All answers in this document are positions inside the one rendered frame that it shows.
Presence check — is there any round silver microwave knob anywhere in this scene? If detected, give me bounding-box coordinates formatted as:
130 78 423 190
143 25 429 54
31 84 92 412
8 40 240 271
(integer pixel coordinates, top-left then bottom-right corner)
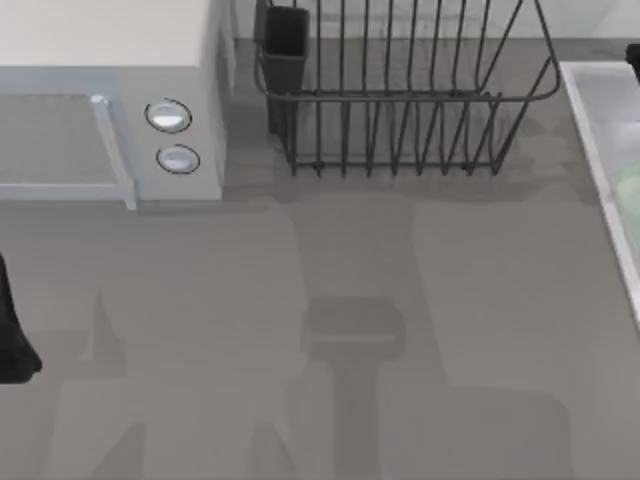
143 97 194 135
155 143 202 177

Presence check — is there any dark grey cutlery holder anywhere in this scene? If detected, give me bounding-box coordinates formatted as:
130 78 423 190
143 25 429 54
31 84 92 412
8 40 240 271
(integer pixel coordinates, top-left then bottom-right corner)
253 0 311 135

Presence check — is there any microwave oven door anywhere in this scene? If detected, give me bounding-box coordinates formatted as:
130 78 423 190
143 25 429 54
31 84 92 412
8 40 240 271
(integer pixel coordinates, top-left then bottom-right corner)
0 92 139 211

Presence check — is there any pale microwave oven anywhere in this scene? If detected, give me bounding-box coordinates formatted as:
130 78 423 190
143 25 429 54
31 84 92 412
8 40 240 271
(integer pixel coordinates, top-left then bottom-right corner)
0 0 238 211

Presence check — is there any white sink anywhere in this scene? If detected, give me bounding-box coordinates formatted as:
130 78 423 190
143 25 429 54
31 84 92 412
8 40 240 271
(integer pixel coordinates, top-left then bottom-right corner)
558 60 640 337

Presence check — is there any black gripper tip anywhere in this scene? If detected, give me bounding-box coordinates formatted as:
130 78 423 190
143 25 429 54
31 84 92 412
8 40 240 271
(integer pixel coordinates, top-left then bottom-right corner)
0 253 44 386

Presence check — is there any dark wire dish rack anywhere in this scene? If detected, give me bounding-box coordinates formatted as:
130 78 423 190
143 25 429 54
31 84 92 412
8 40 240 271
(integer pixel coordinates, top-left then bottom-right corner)
252 0 562 178

